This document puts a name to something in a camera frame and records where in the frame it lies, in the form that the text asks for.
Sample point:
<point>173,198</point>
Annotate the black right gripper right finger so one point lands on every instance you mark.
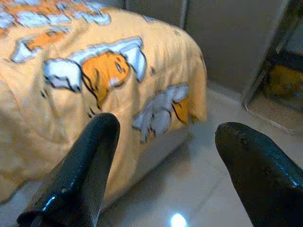
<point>267,179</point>

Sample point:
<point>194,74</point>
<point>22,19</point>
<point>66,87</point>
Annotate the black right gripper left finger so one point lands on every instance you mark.
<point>80,177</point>

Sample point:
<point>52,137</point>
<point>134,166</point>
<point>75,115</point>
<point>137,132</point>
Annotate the dark cluttered shelf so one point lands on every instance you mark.
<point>284,78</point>

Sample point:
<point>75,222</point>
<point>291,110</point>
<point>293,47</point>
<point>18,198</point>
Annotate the beige bed base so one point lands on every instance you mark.
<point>163,146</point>

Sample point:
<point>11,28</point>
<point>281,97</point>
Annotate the yellow egg print blanket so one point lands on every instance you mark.
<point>59,106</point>

